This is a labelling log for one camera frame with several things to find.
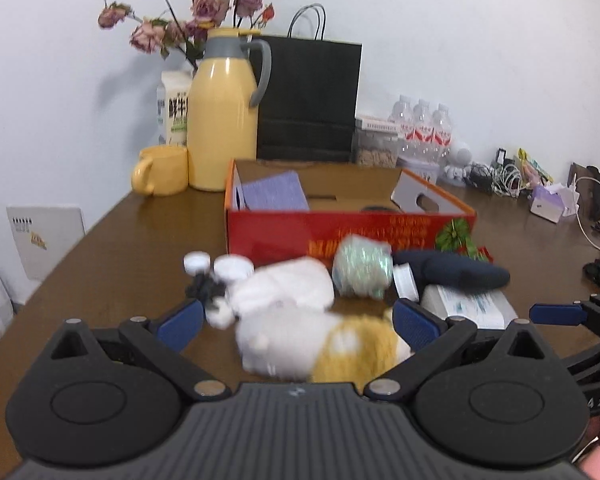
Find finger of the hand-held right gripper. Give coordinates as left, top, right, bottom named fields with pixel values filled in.
left=564, top=338, right=600, bottom=380
left=529, top=300, right=590, bottom=327

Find dried pink rose bouquet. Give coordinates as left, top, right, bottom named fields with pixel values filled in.
left=97, top=0, right=276, bottom=73

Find flat white box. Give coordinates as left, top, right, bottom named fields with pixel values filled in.
left=355, top=114, right=400, bottom=133

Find red cardboard box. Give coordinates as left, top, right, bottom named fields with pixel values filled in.
left=224, top=158, right=477, bottom=268

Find white tissue pack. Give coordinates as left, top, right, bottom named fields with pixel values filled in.
left=421, top=284, right=518, bottom=331

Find yellow ceramic mug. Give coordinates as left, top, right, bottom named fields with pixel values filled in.
left=131, top=145, right=189, bottom=196

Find brown leather pouch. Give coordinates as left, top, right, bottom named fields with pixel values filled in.
left=569, top=162, right=600, bottom=221

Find white wall panel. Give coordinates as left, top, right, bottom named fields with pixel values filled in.
left=6, top=204, right=86, bottom=282

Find white floral tin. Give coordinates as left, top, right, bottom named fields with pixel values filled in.
left=397, top=155, right=440, bottom=183

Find black paper bag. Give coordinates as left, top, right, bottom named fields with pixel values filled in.
left=256, top=4, right=363, bottom=163

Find white robot figurine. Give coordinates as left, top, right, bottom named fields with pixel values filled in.
left=440, top=140, right=473, bottom=187

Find clear jar of seeds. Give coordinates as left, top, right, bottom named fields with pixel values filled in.
left=354, top=127, right=400, bottom=168

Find white and yellow plush toy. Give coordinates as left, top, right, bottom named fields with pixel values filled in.
left=235, top=305, right=413, bottom=386

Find long white cable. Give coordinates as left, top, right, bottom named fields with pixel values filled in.
left=574, top=176, right=600, bottom=252

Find black cable bundle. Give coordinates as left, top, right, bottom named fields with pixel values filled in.
left=467, top=161, right=497, bottom=193

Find iridescent glitter bag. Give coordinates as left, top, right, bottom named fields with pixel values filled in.
left=331, top=234, right=395, bottom=301

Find large white jar lid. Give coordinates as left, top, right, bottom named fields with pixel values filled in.
left=214, top=255, right=255, bottom=283

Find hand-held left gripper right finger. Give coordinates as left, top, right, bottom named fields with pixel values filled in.
left=362, top=298, right=551, bottom=402

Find purple tissue box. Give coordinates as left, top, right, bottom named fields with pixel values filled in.
left=530, top=182, right=578, bottom=222

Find purple cloth pouch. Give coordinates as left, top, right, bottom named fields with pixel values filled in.
left=241, top=170, right=311, bottom=212

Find white fluffy cloth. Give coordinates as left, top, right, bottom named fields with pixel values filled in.
left=205, top=257, right=336, bottom=331

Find navy blue plush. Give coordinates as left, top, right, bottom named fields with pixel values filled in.
left=391, top=249, right=511, bottom=291

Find yellow thermos jug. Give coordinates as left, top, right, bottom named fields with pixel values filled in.
left=186, top=27, right=272, bottom=192

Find small white cap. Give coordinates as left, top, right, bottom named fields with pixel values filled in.
left=183, top=251, right=212, bottom=276

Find white milk carton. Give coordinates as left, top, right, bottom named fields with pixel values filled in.
left=156, top=70, right=193, bottom=147

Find white cable bundle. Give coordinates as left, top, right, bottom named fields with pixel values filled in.
left=492, top=164, right=528, bottom=197

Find colourful snack packets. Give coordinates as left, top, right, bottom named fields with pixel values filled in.
left=517, top=149, right=554, bottom=186

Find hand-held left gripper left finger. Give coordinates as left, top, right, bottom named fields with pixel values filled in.
left=50, top=299, right=232, bottom=402

